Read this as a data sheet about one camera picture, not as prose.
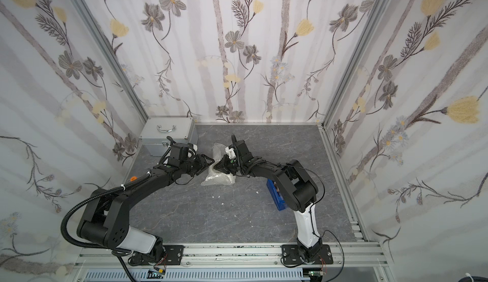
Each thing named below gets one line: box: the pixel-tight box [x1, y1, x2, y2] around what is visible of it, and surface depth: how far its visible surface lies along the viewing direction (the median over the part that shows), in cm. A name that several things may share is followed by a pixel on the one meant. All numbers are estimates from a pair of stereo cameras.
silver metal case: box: [139, 116, 199, 160], surface depth 100 cm
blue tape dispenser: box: [266, 178, 287, 212], surface depth 88 cm
